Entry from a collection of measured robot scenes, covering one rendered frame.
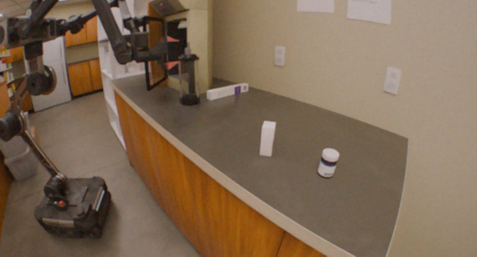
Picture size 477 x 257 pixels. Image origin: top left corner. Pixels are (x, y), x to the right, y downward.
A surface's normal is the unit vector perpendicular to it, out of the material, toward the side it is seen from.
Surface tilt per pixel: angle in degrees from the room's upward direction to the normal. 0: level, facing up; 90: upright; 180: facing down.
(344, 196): 0
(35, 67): 90
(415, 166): 90
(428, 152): 90
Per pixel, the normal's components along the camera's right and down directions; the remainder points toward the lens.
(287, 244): -0.72, 0.27
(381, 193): 0.03, -0.91
